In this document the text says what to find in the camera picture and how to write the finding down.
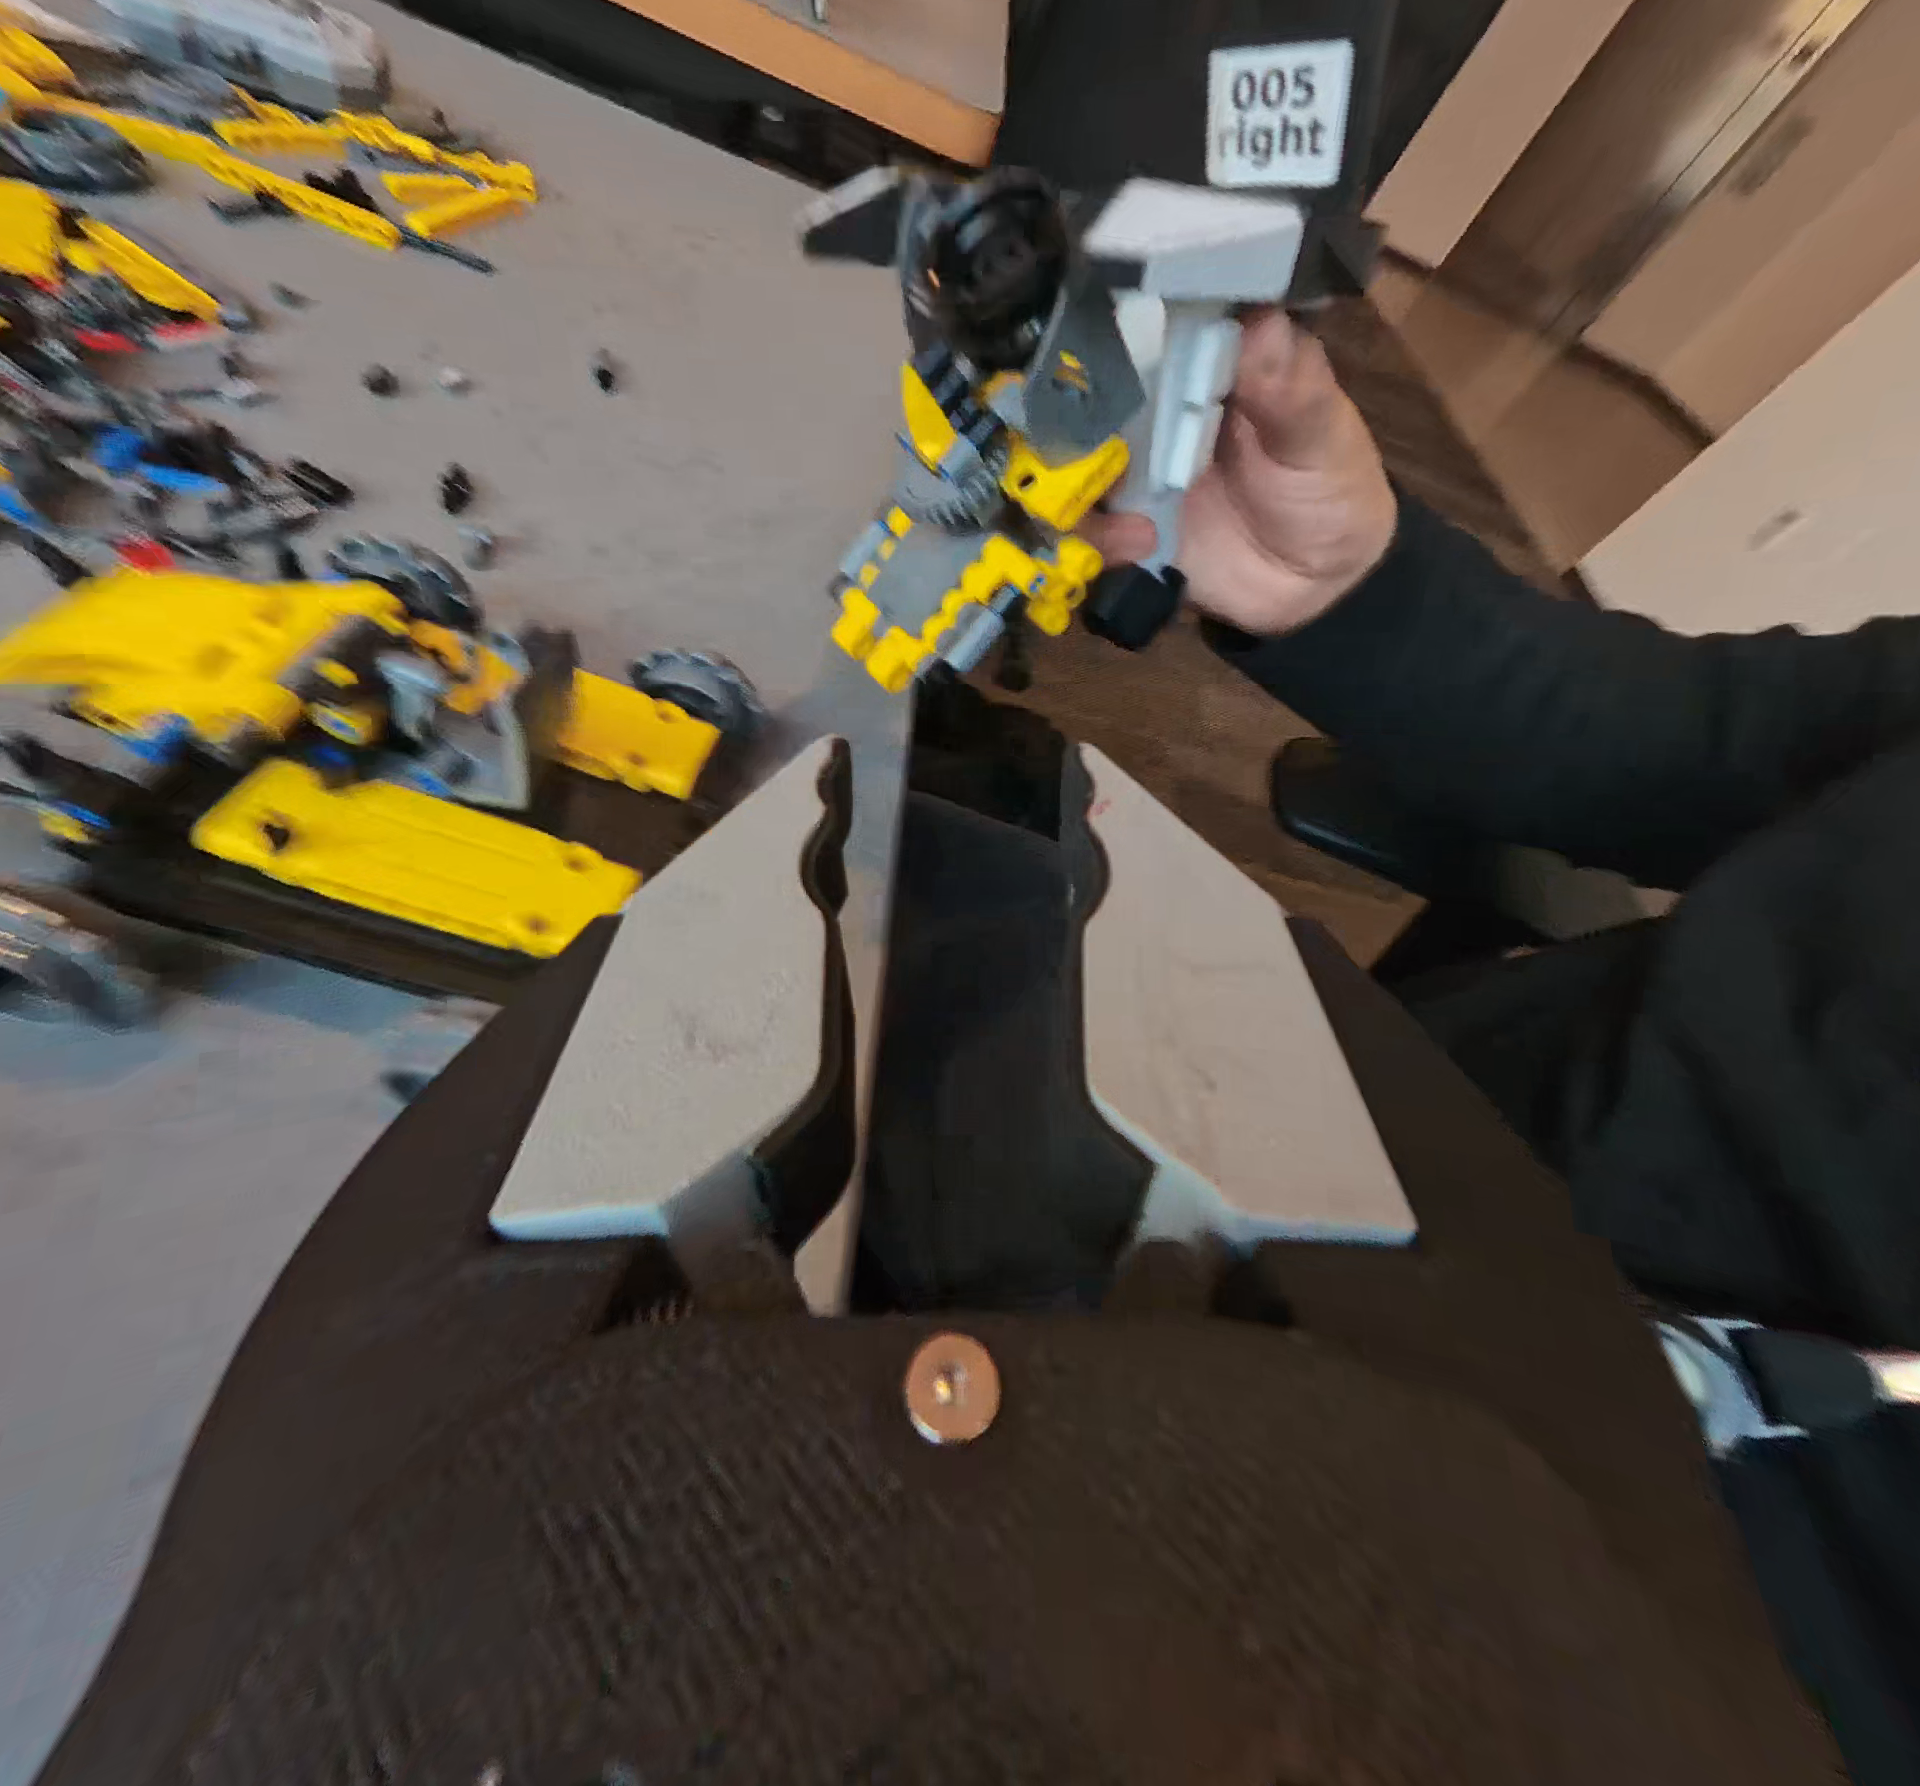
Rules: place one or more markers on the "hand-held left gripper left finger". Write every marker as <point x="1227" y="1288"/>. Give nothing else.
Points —
<point x="675" y="1006"/>

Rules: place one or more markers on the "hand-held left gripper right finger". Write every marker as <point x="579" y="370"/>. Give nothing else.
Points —
<point x="1232" y="1036"/>

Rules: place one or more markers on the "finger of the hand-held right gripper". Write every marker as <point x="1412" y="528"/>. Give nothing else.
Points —
<point x="871" y="219"/>

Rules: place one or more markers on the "yellow black toy brick vehicle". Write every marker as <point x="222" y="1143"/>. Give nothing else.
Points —
<point x="407" y="841"/>

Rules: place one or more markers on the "yellow grey toy brick assembly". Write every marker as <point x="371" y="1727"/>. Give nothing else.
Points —
<point x="1050" y="481"/>

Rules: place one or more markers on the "person's right forearm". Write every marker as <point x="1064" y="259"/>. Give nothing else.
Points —
<point x="1576" y="720"/>

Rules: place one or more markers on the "grey desk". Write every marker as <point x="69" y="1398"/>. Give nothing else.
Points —
<point x="675" y="360"/>

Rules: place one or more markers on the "person's right hand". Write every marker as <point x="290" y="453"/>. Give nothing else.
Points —
<point x="1305" y="526"/>

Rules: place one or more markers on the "large grey toy brick part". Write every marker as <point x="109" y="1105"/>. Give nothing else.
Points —
<point x="226" y="24"/>

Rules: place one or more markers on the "pile of loose toy bricks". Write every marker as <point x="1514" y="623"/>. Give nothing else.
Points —
<point x="152" y="242"/>

